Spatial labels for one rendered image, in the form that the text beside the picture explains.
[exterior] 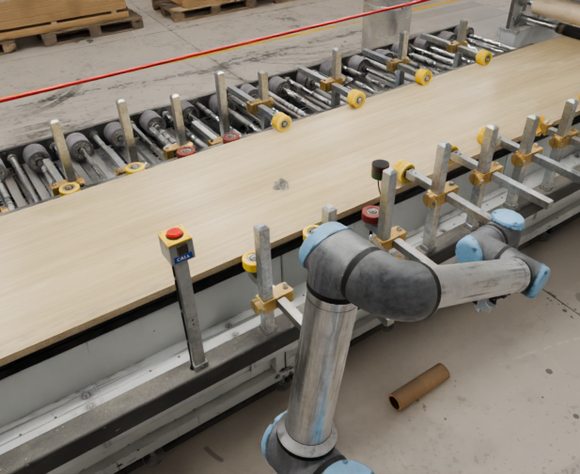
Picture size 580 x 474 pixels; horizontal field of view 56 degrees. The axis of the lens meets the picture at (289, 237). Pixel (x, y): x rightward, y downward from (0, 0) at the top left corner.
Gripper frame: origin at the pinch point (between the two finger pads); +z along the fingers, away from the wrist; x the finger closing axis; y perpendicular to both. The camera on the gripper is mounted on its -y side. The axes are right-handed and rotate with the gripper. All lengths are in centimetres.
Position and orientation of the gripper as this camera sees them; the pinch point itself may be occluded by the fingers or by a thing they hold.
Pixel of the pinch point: (478, 307)
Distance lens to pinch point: 186.3
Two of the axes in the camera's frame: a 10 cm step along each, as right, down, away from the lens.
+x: 8.2, -3.6, 4.5
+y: 5.8, 4.8, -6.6
